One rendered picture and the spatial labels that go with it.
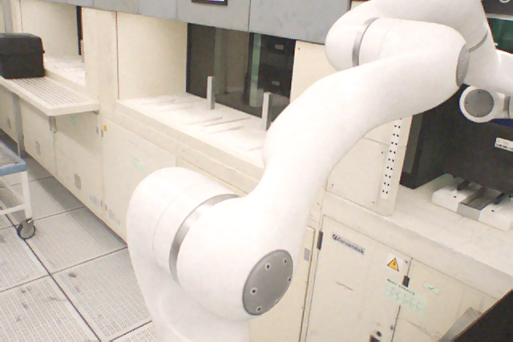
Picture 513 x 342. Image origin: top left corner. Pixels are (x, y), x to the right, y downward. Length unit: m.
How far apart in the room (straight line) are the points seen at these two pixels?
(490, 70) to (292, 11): 0.58
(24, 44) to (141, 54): 0.99
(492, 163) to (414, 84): 0.73
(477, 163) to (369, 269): 0.41
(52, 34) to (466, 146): 3.11
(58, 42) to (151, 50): 1.51
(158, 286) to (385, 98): 0.37
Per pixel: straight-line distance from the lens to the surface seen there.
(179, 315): 0.56
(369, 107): 0.58
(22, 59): 3.09
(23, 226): 2.76
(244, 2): 1.43
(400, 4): 0.74
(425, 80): 0.60
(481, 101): 1.03
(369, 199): 1.21
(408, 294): 1.24
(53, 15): 3.72
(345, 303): 1.39
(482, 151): 1.30
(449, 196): 1.31
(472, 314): 1.13
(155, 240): 0.49
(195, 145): 1.73
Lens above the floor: 1.39
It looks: 20 degrees down
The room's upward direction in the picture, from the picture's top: 5 degrees clockwise
